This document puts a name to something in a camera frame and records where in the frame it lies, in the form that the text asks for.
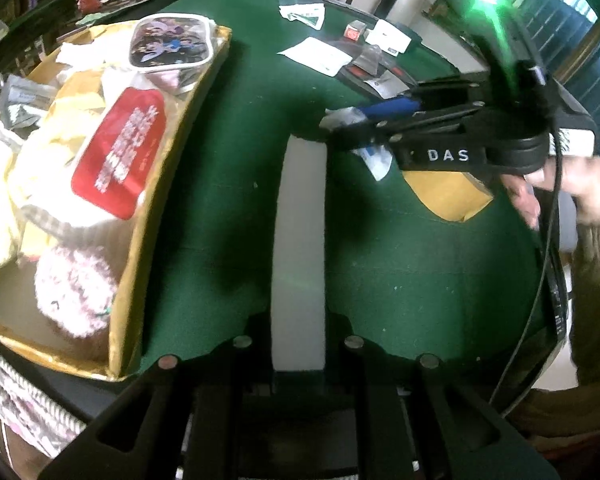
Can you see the red white wet wipes pack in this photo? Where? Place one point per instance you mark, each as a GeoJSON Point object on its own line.
{"type": "Point", "coordinates": [110, 170]}

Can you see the brown jacket forearm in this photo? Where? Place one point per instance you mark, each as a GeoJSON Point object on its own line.
{"type": "Point", "coordinates": [575, 411]}

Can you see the white foam sheet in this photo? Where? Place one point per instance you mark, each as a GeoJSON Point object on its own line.
{"type": "Point", "coordinates": [298, 312]}

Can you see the white blue medicine sachet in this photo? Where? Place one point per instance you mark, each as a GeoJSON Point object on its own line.
{"type": "Point", "coordinates": [377, 159]}

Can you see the pale yellow cloth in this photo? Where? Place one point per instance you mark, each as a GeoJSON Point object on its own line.
{"type": "Point", "coordinates": [18, 238]}

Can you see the white green paper packet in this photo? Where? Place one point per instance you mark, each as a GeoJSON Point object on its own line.
{"type": "Point", "coordinates": [309, 14]}

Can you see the silver foil printed pouch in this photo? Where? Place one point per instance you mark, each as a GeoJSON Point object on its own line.
{"type": "Point", "coordinates": [23, 102]}

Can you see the yellow padded envelope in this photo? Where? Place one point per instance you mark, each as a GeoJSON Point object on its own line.
{"type": "Point", "coordinates": [451, 196]}

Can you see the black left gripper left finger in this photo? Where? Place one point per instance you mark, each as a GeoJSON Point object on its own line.
{"type": "Point", "coordinates": [140, 435]}

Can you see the yellow cardboard box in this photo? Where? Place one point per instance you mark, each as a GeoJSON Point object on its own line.
{"type": "Point", "coordinates": [79, 106]}

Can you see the anime print pencil case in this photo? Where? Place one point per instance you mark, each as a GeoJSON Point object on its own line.
{"type": "Point", "coordinates": [173, 49]}

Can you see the person's right hand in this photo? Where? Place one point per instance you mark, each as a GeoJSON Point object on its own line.
{"type": "Point", "coordinates": [580, 178]}

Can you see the pink patterned zipper pouch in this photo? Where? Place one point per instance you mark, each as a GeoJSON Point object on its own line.
{"type": "Point", "coordinates": [33, 415]}

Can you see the white cloth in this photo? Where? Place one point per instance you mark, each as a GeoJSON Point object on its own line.
{"type": "Point", "coordinates": [99, 54]}

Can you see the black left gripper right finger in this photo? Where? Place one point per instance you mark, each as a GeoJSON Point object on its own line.
{"type": "Point", "coordinates": [412, 421]}

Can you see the white paper sheet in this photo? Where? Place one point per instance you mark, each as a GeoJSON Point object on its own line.
{"type": "Point", "coordinates": [319, 56]}

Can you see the red plastic bag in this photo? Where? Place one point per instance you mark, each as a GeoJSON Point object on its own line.
{"type": "Point", "coordinates": [89, 6]}

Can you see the silver printed tube pack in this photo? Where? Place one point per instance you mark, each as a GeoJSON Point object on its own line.
{"type": "Point", "coordinates": [373, 61]}

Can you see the red grey small box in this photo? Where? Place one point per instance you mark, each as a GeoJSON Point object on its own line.
{"type": "Point", "coordinates": [355, 30]}

